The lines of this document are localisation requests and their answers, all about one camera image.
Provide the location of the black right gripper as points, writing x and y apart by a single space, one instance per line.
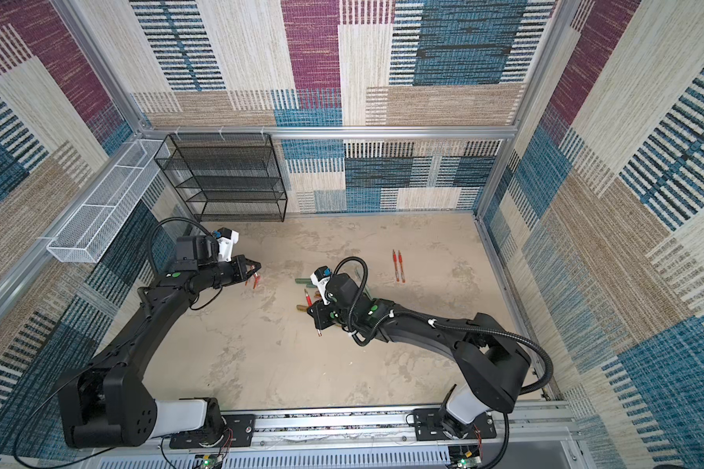
320 308

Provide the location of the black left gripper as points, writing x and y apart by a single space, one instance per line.
242 274

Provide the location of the red gel pen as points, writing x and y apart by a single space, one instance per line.
396 265
313 312
401 266

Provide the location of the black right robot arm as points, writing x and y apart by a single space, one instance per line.
492 362

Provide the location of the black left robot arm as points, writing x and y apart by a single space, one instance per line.
108 405

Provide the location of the dark green marker pen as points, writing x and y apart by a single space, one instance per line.
301 281

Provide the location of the black mesh shelf rack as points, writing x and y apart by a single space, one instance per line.
225 177

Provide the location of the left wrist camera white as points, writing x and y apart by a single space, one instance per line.
226 240

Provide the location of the white wire mesh basket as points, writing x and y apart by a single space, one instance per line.
93 227

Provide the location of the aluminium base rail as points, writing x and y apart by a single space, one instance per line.
535 435

